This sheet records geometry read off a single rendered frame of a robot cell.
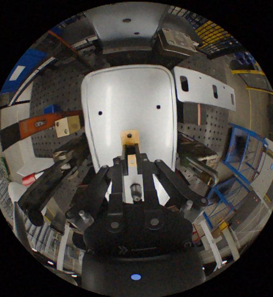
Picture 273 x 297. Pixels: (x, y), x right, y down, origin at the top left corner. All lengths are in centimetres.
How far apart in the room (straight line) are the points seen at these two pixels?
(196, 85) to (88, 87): 27
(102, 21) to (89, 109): 21
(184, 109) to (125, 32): 24
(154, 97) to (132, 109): 6
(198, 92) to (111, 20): 27
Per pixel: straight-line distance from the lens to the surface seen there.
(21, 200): 18
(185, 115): 29
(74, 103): 61
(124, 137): 22
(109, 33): 24
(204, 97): 31
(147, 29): 24
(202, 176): 25
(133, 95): 23
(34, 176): 26
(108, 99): 23
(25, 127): 18
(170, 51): 27
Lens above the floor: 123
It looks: 68 degrees down
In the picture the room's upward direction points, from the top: 168 degrees clockwise
